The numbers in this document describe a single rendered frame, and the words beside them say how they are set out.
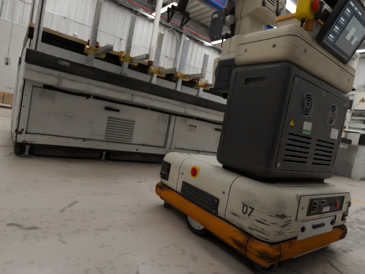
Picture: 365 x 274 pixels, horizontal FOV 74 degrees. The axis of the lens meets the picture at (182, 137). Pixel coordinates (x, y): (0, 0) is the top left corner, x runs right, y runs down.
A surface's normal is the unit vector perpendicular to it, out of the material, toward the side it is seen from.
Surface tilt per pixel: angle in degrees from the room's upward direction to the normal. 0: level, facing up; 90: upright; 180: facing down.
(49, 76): 90
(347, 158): 90
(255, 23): 82
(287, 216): 90
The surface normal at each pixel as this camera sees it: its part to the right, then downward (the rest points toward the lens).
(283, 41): -0.79, -0.11
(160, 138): 0.58, 0.15
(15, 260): 0.18, -0.98
